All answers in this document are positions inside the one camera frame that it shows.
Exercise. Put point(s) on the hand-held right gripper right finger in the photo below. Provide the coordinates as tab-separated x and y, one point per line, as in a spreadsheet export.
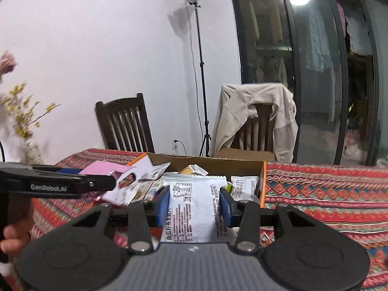
225	207

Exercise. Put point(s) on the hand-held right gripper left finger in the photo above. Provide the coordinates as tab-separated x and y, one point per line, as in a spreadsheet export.
162	207

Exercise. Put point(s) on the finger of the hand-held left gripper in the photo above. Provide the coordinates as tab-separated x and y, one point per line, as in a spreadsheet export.
101	183
30	168

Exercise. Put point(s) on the pink snack packet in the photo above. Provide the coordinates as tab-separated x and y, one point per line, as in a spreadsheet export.
103	167

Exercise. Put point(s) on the green snack packet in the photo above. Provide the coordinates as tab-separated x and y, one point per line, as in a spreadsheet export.
229	188

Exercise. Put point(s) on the orange and white cardboard box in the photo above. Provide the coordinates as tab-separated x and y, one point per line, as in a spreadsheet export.
212	165

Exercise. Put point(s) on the person's left hand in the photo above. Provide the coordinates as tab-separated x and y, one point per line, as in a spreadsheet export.
15	239

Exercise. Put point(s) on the glass vase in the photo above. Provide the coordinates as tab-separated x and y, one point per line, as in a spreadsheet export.
32	153

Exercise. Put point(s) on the small white snack packet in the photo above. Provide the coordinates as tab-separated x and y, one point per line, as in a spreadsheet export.
244	185

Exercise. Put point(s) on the pile of colourful snack packets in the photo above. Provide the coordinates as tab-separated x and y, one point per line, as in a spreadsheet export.
153	175

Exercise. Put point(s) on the yellow snack packet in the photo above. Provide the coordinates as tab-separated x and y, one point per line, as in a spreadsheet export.
194	169

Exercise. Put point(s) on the plain brown cardboard box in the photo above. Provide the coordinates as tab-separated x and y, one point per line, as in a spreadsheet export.
245	154

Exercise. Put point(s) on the yellow flower branches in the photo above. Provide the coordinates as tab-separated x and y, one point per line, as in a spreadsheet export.
21	109

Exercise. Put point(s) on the dark wooden chair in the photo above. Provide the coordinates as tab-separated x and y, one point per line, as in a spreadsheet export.
127	124
260	127

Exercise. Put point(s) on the beige jacket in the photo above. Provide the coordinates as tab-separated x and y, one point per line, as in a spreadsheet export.
236	112

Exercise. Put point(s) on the pink flower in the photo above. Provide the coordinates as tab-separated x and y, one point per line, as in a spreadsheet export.
6	63

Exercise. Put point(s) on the black light stand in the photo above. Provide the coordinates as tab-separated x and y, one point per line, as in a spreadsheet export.
201	81

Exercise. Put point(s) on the black framed glass door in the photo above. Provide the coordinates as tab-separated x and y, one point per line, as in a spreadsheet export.
272	81

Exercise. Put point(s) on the hanging light blue shirt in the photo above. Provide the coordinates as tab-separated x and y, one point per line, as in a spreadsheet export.
315	42

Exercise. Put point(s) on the hanging white garment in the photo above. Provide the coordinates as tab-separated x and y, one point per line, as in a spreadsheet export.
357	33

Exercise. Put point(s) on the white wall socket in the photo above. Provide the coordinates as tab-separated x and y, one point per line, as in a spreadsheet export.
175	146

